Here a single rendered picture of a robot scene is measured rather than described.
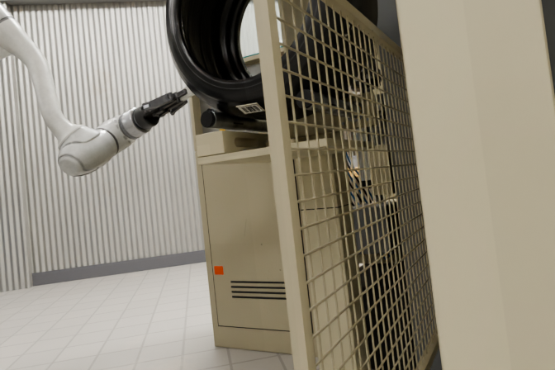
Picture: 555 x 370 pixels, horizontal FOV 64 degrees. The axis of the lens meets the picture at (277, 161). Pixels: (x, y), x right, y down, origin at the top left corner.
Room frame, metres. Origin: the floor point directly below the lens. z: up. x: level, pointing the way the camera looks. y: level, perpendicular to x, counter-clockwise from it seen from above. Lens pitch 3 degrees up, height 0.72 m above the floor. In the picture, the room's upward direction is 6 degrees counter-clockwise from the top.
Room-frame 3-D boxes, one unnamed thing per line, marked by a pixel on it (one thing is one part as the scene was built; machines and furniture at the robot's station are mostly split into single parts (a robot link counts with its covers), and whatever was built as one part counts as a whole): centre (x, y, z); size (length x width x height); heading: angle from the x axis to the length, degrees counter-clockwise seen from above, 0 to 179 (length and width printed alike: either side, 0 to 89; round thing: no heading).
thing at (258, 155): (1.22, -0.04, 0.80); 0.37 x 0.36 x 0.02; 61
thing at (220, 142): (1.29, 0.08, 0.83); 0.36 x 0.09 x 0.06; 151
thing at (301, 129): (1.38, -0.13, 0.90); 0.40 x 0.03 x 0.10; 61
